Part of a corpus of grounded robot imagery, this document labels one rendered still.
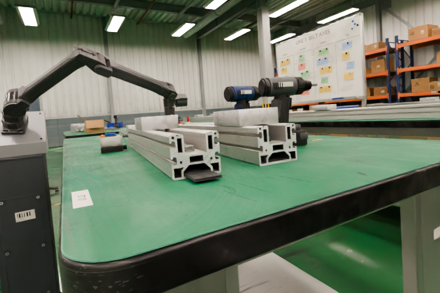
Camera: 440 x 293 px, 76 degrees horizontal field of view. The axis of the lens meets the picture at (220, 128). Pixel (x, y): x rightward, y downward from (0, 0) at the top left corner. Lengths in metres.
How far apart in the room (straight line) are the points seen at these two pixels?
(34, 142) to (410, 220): 1.39
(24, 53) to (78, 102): 2.41
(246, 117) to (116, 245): 0.45
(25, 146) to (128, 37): 11.80
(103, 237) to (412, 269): 0.72
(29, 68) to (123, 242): 12.33
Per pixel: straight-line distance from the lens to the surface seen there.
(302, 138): 0.90
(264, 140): 0.63
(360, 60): 3.79
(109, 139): 1.16
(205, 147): 0.56
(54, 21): 12.95
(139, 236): 0.32
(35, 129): 1.53
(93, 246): 0.32
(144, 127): 0.84
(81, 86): 12.44
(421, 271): 0.88
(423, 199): 0.83
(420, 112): 2.09
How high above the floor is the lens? 0.90
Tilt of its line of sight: 3 degrees down
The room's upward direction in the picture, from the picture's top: 4 degrees counter-clockwise
